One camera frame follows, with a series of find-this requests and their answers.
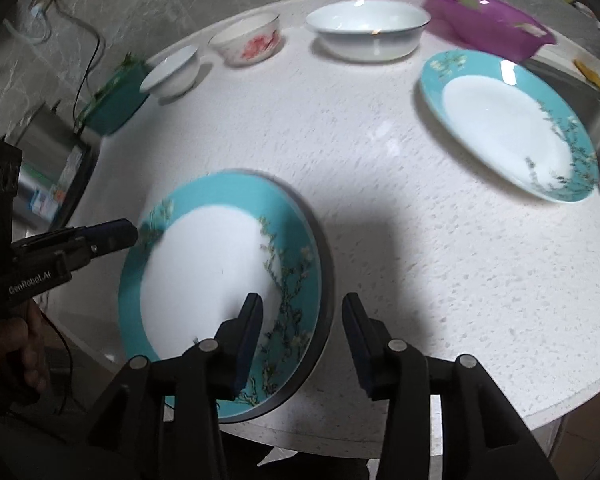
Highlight small white bowl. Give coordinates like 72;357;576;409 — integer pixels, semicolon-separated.
140;46;200;100

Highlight white bowl red flowers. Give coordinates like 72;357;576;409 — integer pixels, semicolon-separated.
209;12;282;67

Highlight grey rimmed white plate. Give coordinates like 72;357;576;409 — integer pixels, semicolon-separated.
164;167;336;425

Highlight white power cable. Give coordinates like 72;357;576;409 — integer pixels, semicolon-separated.
2;1;52;47

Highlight person's left hand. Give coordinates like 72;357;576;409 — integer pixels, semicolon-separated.
0;299;50;392

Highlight large white bowl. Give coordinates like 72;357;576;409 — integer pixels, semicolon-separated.
306;0;431;63

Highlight teal floral plate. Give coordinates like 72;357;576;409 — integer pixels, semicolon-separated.
419;49;598;204
118;170;324;421

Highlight yellow sponge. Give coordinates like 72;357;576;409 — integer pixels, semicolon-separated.
573;58;600;90

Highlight stainless steel rice cooker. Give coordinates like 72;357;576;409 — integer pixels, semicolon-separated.
5;102;99;233

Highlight purple plastic bowl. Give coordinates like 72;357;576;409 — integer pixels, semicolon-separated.
432;0;557;63

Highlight teal basin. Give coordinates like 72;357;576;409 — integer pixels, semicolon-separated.
76;61;148;136

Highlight black power cable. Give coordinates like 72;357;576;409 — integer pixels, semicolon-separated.
44;0;106;131

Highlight green leafy vegetables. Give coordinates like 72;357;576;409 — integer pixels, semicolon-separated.
78;52;147;124

